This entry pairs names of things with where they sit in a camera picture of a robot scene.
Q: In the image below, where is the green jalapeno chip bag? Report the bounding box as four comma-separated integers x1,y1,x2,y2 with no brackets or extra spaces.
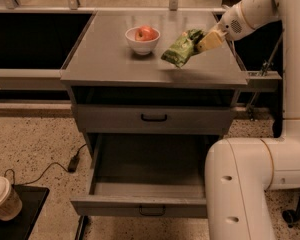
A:
161,29,205,68

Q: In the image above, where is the black power adapter cable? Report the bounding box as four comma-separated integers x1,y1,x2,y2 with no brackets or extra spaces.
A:
3,143,88,186

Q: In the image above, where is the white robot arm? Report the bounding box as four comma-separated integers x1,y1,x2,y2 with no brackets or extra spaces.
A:
204,0,300,240

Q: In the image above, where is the white ceramic bowl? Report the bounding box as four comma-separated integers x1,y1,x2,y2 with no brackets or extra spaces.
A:
125,27,161,55

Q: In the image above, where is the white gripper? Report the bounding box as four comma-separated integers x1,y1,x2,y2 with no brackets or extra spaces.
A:
196,2,253,53

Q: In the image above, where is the metal clamp rod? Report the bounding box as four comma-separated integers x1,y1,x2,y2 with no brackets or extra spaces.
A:
246,34,283,120

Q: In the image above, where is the red apple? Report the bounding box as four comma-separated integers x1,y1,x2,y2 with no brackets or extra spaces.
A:
135,25,157,41

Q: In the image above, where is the open grey lower drawer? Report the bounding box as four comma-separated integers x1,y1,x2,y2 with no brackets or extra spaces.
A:
71,134,218,218

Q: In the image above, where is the grey drawer cabinet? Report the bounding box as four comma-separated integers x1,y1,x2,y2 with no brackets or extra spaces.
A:
61,10,247,148

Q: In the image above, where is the black side table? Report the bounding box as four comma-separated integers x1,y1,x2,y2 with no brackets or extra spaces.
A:
0,186,50,240

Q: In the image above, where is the closed grey upper drawer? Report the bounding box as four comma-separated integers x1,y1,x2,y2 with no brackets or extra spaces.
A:
72,105,235,135

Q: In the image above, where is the white lidded paper cup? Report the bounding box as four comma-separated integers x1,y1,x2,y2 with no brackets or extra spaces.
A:
0,176,22,221

